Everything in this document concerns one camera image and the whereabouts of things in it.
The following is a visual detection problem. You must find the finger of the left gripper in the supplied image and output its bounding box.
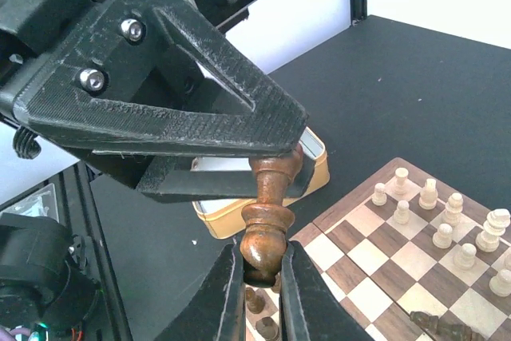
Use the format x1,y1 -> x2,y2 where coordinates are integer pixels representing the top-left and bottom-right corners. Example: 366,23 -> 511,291
136,157 -> 257,203
16,0 -> 307,157

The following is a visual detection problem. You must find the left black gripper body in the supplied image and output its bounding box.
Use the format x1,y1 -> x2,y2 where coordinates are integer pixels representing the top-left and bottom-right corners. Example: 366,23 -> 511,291
1,0 -> 120,125

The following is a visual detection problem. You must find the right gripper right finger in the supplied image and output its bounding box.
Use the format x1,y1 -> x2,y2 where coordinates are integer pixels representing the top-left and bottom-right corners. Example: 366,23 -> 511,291
279,240 -> 372,341

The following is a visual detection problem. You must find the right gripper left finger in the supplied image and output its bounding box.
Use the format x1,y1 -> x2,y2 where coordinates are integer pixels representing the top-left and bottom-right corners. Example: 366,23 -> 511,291
156,244 -> 245,341

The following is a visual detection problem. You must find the dark chess pawn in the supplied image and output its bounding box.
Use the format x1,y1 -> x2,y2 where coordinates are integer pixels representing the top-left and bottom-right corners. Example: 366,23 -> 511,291
245,287 -> 266,314

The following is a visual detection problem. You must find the dark chess king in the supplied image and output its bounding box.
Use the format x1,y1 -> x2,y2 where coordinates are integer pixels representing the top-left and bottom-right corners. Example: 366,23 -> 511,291
240,145 -> 303,287

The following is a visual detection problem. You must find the wooden chess board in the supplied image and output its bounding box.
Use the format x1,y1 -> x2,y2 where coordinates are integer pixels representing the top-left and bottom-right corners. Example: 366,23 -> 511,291
243,157 -> 511,341

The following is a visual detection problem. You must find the pile of dark chess pieces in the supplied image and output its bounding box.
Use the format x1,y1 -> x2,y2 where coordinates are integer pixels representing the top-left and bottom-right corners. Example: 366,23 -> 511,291
409,311 -> 485,341

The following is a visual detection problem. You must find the row of white chess pieces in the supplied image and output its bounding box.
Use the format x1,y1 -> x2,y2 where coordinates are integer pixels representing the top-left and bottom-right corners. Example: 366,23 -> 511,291
362,168 -> 510,315

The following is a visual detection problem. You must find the gold rimmed metal tray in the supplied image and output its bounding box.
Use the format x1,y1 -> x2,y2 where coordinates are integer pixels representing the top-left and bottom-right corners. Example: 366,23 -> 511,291
192,128 -> 330,239

